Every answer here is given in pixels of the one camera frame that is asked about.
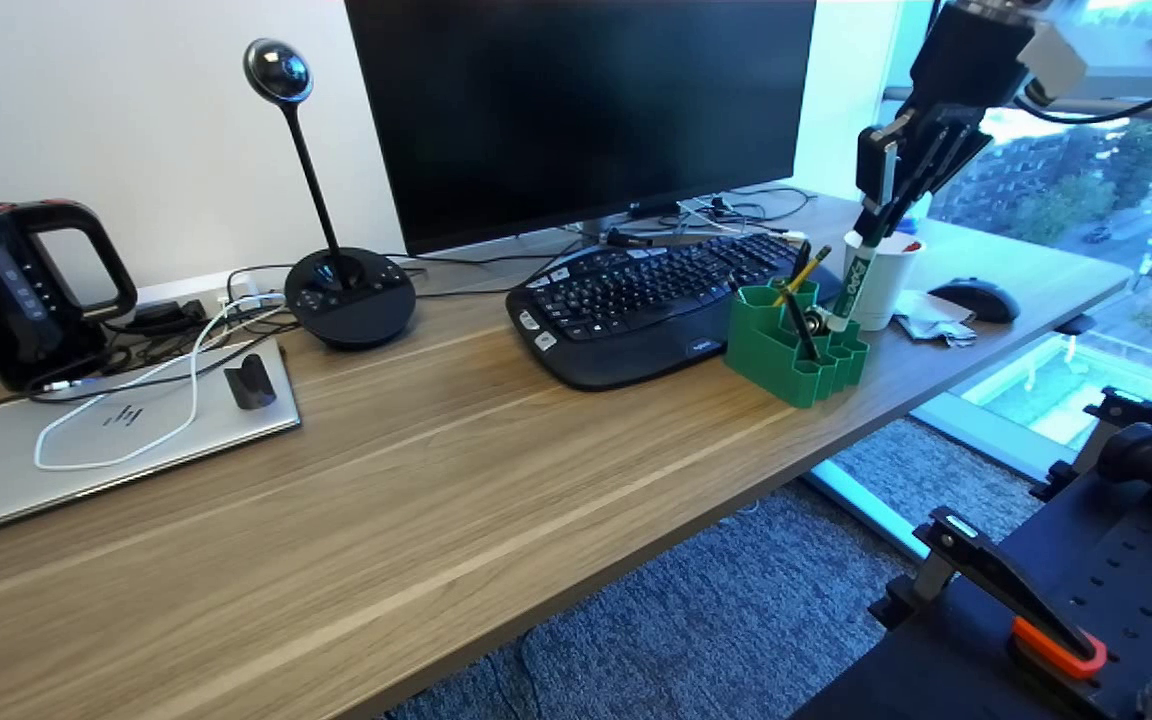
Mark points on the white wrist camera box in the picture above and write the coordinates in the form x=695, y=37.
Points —
x=1054, y=62

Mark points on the black electric kettle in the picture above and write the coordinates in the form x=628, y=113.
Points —
x=45, y=331

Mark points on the white crumpled cloth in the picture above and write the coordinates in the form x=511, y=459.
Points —
x=935, y=323

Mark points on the white paper cup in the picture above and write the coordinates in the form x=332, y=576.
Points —
x=872, y=301

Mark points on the black keyboard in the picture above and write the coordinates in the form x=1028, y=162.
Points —
x=624, y=312

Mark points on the orange handled clamp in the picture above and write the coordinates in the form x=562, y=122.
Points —
x=958, y=551

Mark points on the yellow pencil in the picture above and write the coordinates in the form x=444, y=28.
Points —
x=804, y=272

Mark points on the small black adapter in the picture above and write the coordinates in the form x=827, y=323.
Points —
x=248, y=383

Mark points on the green honeycomb pen holder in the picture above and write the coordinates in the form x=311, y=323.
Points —
x=767, y=349

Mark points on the large black monitor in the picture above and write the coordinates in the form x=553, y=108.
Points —
x=520, y=113

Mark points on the silver laptop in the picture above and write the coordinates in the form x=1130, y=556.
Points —
x=55, y=453

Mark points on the black computer mouse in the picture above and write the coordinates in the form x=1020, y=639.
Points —
x=980, y=297

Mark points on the white desk leg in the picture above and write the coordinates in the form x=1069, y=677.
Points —
x=869, y=509

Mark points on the dark blue pen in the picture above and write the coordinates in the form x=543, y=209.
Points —
x=798, y=323

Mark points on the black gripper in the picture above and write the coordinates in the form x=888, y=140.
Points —
x=965, y=65

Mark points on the black webcam on stand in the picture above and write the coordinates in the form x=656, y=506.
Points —
x=346, y=297

